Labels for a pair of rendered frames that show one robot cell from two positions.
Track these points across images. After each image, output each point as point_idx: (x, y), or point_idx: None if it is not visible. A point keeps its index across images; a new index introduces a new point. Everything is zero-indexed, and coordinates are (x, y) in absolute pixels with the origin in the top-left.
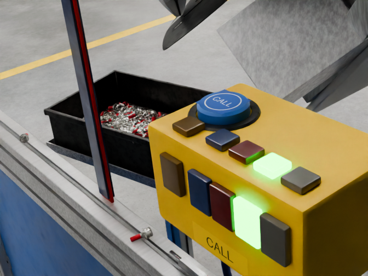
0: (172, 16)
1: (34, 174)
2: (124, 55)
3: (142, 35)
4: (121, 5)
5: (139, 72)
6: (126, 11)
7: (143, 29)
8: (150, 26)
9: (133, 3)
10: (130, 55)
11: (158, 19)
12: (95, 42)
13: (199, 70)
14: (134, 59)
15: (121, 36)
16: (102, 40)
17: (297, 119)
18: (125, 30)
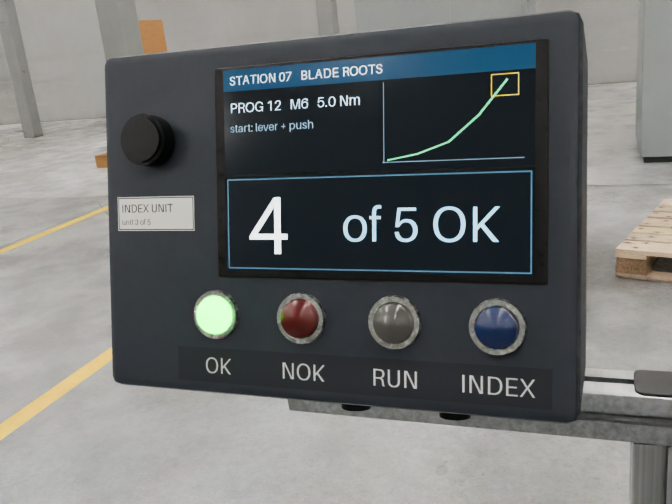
0: (110, 352)
1: None
2: (82, 429)
3: (87, 391)
4: (10, 353)
5: (133, 451)
6: (26, 360)
7: (79, 382)
8: (87, 374)
9: (27, 346)
10: (91, 426)
11: (91, 361)
12: (10, 422)
13: (227, 422)
14: (106, 432)
15: (51, 401)
16: (20, 415)
17: None
18: (49, 390)
